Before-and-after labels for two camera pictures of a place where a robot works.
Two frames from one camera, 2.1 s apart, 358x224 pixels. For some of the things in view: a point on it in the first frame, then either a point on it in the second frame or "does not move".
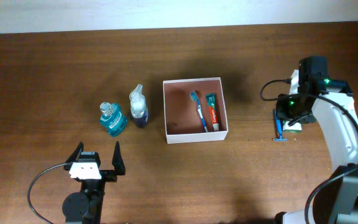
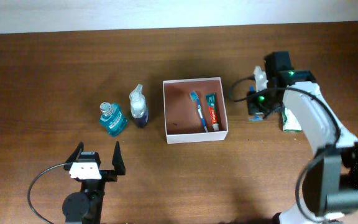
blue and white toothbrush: [194, 97] does not move
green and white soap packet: [296, 128] does not move
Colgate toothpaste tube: [211, 102] does not move
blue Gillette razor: [279, 129] to [259, 116]
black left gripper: [117, 162] does not move
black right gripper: [283, 113] to [255, 107]
